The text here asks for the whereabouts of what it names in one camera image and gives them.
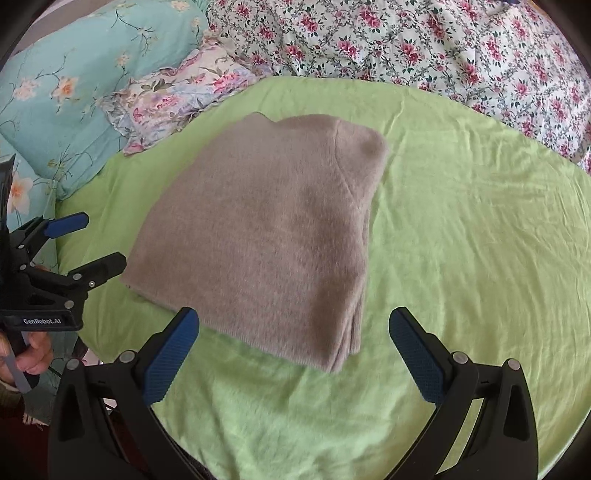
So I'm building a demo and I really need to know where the teal floral pillow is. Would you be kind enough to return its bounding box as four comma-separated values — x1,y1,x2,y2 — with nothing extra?
1,1,208,230

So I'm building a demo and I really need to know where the red floral white quilt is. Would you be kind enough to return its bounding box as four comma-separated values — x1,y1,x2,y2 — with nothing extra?
206,0,590,169

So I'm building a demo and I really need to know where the pastel floral ruffled pillow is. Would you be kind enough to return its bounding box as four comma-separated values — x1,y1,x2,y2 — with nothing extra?
100,39,270,156

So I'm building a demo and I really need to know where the person's left hand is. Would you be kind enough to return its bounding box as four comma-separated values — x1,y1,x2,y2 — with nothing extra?
0,332,53,391

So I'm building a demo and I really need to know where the beige knit sweater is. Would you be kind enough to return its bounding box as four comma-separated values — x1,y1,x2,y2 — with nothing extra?
122,113,389,372

